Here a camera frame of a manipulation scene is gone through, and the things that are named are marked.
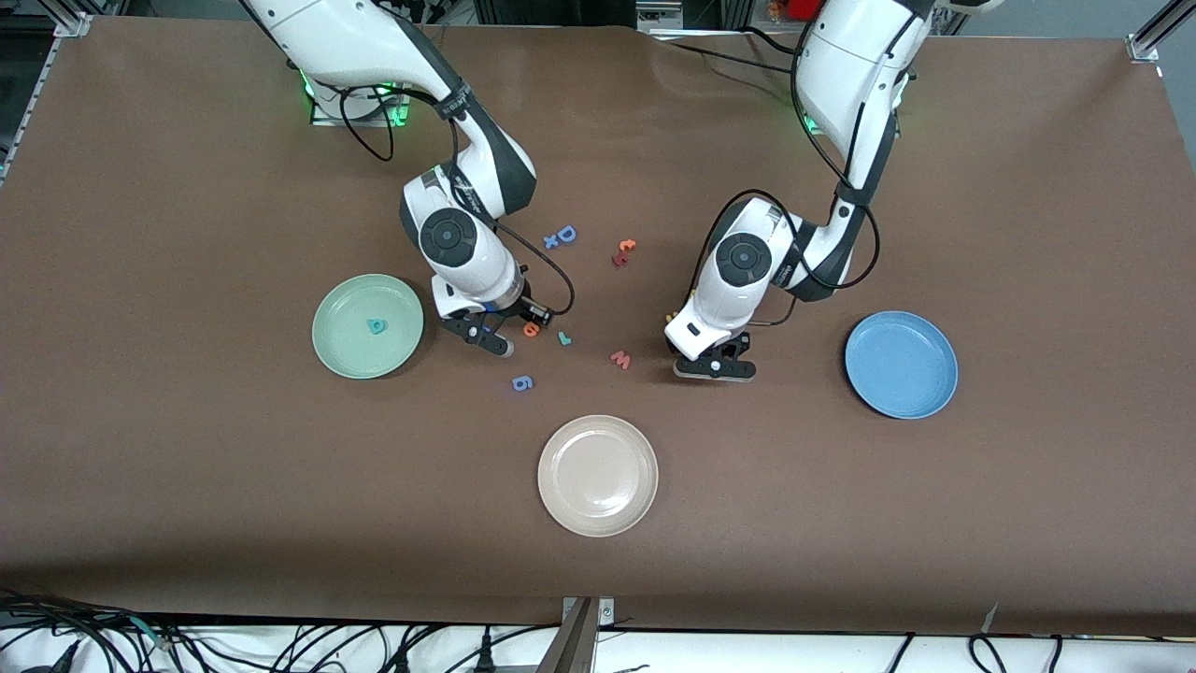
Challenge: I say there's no aluminium frame corner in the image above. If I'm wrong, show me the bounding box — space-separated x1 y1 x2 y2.
1126 0 1196 64

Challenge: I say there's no pale green plate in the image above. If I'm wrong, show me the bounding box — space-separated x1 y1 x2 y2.
312 274 425 379

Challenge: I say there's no metal table edge bracket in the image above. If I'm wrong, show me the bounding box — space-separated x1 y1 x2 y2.
537 596 616 673

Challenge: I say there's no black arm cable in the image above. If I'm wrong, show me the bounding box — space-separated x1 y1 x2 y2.
338 84 577 319
690 0 881 328

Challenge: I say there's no black floor cable bundle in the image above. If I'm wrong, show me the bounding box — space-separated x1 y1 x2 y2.
0 589 188 673

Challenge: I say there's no aluminium frame profile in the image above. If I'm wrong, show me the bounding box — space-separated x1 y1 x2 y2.
37 0 94 38

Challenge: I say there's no black tabletop cable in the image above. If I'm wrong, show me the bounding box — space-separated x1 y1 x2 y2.
654 26 806 76

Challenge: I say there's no metal right arm base mount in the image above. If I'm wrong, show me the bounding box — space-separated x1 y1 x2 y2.
308 84 412 127

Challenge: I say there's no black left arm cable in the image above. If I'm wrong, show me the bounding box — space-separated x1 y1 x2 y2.
690 0 881 328

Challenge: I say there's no blue plate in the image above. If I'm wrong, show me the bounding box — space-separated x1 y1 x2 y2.
845 311 959 420

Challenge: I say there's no beige white plate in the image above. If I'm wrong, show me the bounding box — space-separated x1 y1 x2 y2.
537 415 659 537

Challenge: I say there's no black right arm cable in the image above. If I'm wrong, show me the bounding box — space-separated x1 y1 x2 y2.
338 84 577 319

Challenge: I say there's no black background box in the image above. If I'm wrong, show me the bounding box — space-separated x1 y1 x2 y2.
474 0 644 29

